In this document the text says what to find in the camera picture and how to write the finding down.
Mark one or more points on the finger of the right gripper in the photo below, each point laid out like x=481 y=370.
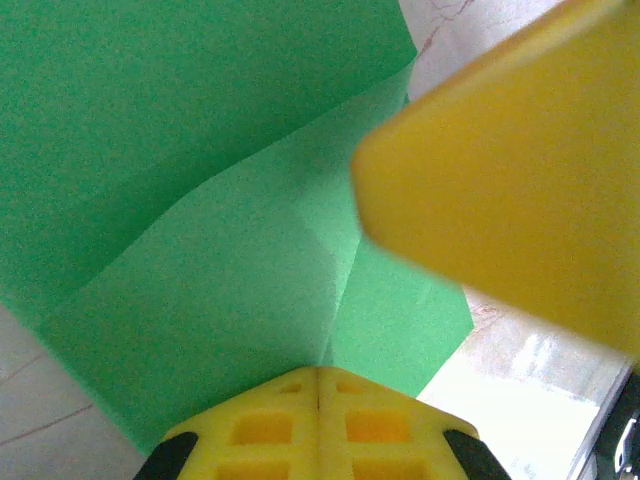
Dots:
x=500 y=175

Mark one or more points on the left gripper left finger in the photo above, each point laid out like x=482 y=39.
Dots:
x=260 y=430

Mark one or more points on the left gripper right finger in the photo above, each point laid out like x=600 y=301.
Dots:
x=380 y=430

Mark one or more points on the green paper sheet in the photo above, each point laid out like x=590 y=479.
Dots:
x=200 y=200

